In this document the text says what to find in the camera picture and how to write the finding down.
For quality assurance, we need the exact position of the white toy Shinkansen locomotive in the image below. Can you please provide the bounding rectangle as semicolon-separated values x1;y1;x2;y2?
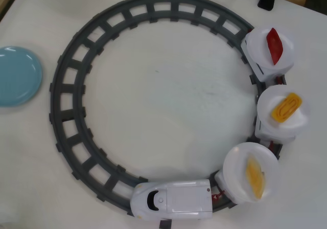
130;179;214;219

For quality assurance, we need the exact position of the yellow egg toy sushi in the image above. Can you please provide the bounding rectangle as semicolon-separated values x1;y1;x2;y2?
270;93;307;130

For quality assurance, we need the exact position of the red tuna toy sushi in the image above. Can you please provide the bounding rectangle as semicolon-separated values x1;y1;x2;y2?
265;27;285;65

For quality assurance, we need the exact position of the light blue round dish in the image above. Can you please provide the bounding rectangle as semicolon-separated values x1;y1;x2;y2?
0;44;43;108

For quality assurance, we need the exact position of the grey circular toy train track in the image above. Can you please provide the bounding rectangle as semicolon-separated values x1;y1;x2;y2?
48;0;288;223

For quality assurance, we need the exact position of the black table clamp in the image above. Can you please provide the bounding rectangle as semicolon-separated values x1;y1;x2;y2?
257;0;276;11

